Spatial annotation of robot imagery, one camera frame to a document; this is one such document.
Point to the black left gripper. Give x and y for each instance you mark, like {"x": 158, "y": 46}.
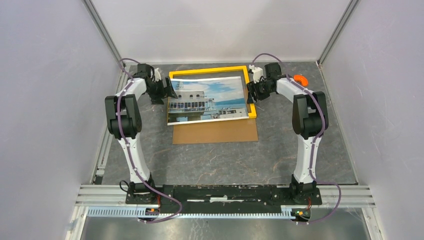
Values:
{"x": 157, "y": 99}

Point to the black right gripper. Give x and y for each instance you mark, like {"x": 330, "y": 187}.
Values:
{"x": 253, "y": 87}

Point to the yellow picture frame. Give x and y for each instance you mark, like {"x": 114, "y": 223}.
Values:
{"x": 219, "y": 72}

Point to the photo with backing board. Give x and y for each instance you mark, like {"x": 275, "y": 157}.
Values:
{"x": 207, "y": 100}

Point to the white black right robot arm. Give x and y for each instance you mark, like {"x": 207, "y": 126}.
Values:
{"x": 309, "y": 118}

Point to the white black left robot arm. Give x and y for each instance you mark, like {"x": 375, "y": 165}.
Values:
{"x": 124, "y": 122}

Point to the brown backing board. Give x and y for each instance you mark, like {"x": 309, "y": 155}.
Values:
{"x": 228, "y": 131}

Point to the orange curved plastic piece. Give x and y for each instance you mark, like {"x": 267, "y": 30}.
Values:
{"x": 300, "y": 79}

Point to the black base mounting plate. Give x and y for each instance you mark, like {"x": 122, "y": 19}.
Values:
{"x": 228, "y": 199}

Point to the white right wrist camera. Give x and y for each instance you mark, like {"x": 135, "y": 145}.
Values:
{"x": 256, "y": 73}

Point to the blue slotted cable duct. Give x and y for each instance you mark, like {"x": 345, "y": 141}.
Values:
{"x": 143, "y": 213}

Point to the aluminium rail frame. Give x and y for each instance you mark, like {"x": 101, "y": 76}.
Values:
{"x": 356, "y": 213}

